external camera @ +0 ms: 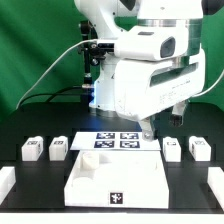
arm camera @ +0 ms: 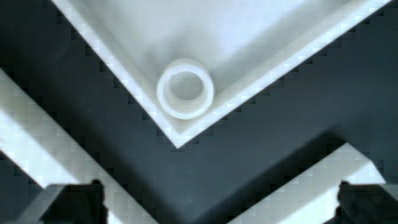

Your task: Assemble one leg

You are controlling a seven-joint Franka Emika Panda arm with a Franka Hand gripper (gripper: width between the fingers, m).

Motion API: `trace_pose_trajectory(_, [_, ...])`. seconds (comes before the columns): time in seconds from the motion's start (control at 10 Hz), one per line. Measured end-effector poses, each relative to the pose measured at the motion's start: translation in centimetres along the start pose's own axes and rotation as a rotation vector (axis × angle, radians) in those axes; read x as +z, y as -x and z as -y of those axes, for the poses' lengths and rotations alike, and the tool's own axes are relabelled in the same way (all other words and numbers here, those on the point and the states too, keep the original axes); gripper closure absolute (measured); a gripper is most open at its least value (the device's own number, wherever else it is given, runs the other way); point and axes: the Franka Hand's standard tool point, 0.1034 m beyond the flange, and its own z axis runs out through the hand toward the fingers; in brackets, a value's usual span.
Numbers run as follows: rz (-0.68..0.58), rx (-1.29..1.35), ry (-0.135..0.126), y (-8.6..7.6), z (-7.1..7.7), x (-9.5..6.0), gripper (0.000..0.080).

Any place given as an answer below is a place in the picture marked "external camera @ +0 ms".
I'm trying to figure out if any white left obstacle block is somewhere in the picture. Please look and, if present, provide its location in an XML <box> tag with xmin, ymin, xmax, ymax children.
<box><xmin>0</xmin><ymin>166</ymin><xmax>16</xmax><ymax>205</ymax></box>

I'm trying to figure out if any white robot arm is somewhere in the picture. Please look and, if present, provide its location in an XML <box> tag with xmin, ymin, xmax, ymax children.
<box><xmin>74</xmin><ymin>0</ymin><xmax>224</xmax><ymax>141</ymax></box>

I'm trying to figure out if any black cable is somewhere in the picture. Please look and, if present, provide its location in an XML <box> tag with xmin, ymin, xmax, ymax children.
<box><xmin>19</xmin><ymin>85</ymin><xmax>88</xmax><ymax>107</ymax></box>

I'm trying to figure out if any white right obstacle block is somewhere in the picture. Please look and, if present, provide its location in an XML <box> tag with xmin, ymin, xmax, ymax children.
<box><xmin>207</xmin><ymin>167</ymin><xmax>224</xmax><ymax>211</ymax></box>

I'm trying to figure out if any black camera on stand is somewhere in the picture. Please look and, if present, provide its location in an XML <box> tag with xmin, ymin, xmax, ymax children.
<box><xmin>78</xmin><ymin>20</ymin><xmax>114</xmax><ymax>87</ymax></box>

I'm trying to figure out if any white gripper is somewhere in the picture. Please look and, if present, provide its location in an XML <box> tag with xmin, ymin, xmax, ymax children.
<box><xmin>114</xmin><ymin>26</ymin><xmax>205</xmax><ymax>140</ymax></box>

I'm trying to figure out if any white marker base plate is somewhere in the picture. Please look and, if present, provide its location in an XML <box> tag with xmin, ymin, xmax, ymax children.
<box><xmin>71</xmin><ymin>131</ymin><xmax>160</xmax><ymax>151</ymax></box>

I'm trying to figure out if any white camera cable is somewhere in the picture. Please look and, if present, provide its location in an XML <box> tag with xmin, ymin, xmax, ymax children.
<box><xmin>15</xmin><ymin>39</ymin><xmax>98</xmax><ymax>110</ymax></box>

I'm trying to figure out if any white obstacle block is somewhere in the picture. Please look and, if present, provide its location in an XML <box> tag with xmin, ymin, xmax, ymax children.
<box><xmin>0</xmin><ymin>166</ymin><xmax>16</xmax><ymax>205</ymax></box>
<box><xmin>207</xmin><ymin>167</ymin><xmax>224</xmax><ymax>211</ymax></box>

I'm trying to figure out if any white front fence bar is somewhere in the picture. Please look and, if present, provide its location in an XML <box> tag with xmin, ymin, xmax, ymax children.
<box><xmin>0</xmin><ymin>213</ymin><xmax>224</xmax><ymax>224</ymax></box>

